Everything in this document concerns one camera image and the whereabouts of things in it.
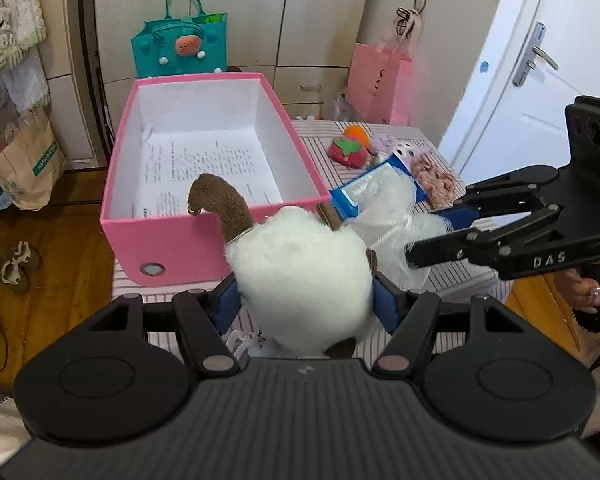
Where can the person right hand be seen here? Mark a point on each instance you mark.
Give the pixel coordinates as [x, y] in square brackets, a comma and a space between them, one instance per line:
[581, 294]

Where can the pink storage box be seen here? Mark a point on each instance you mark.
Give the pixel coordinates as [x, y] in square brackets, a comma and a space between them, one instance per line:
[175, 128]

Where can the orange beauty sponge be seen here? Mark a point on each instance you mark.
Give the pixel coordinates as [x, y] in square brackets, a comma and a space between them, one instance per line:
[358, 134]

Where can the brown paper bag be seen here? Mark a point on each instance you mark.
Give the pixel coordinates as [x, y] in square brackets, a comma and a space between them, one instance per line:
[31, 160]

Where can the pink floral scrunchie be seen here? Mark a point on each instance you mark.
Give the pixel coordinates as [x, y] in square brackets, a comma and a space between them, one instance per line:
[438, 184]

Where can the grey wardrobe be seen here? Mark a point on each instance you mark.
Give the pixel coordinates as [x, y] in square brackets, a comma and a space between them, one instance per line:
[303, 47]

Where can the red strawberry plush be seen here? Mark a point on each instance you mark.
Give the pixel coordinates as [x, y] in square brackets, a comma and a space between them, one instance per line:
[347, 152]

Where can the pair of slippers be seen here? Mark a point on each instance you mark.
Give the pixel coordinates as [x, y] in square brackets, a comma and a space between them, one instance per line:
[15, 270]

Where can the purple plush toy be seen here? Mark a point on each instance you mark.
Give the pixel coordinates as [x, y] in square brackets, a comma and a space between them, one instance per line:
[382, 147]

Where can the white door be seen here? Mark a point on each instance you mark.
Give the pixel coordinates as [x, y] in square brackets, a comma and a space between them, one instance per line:
[524, 126]

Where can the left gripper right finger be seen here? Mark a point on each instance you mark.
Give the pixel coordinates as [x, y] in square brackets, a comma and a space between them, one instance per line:
[410, 319]

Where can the white brown plush cat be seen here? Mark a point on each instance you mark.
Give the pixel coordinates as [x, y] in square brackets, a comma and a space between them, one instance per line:
[305, 279]

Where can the blue wet wipes pack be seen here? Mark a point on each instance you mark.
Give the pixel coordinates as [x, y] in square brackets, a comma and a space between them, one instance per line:
[348, 197]

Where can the teal felt tote bag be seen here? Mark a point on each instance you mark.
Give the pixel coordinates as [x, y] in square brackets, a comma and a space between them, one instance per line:
[195, 44]

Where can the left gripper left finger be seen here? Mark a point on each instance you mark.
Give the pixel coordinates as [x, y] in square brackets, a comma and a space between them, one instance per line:
[203, 318]

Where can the pink paper gift bag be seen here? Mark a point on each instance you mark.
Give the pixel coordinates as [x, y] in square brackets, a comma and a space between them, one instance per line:
[380, 85]

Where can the silver door handle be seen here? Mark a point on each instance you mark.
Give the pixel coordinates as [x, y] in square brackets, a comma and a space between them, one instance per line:
[531, 52]

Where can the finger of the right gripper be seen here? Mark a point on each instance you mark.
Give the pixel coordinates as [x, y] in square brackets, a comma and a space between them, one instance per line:
[511, 201]
[482, 248]

